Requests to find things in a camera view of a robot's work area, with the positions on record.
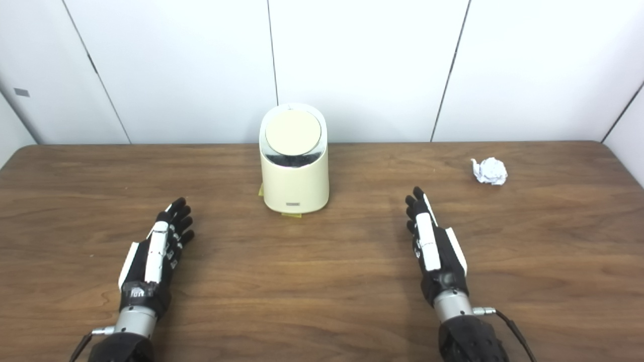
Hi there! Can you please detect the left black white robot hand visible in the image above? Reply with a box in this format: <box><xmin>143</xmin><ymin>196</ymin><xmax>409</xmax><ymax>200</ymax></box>
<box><xmin>118</xmin><ymin>197</ymin><xmax>195</xmax><ymax>318</ymax></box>

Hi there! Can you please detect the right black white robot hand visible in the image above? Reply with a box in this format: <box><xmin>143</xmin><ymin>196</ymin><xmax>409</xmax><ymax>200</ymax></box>
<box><xmin>405</xmin><ymin>187</ymin><xmax>469</xmax><ymax>307</ymax></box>

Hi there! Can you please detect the white paper ball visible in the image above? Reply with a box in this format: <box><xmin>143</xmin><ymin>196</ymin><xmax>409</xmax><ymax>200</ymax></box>
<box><xmin>471</xmin><ymin>157</ymin><xmax>508</xmax><ymax>186</ymax></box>

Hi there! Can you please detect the cream-colored bin body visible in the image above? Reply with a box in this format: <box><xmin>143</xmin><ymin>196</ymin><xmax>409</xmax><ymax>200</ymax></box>
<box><xmin>259</xmin><ymin>103</ymin><xmax>330</xmax><ymax>214</ymax></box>

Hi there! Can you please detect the round cream bin lid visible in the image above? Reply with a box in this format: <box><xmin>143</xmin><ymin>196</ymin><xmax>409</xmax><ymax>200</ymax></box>
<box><xmin>265</xmin><ymin>110</ymin><xmax>322</xmax><ymax>156</ymax></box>

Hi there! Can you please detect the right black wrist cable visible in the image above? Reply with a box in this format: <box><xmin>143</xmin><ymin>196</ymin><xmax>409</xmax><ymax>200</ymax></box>
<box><xmin>473</xmin><ymin>307</ymin><xmax>537</xmax><ymax>362</ymax></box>

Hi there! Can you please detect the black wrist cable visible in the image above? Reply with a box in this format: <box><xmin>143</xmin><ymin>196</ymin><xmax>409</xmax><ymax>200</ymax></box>
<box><xmin>69</xmin><ymin>327</ymin><xmax>115</xmax><ymax>362</ymax></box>
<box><xmin>473</xmin><ymin>307</ymin><xmax>537</xmax><ymax>362</ymax></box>

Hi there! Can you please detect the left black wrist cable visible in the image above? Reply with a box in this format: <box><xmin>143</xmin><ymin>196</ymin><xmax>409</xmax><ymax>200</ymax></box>
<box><xmin>69</xmin><ymin>327</ymin><xmax>115</xmax><ymax>362</ymax></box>

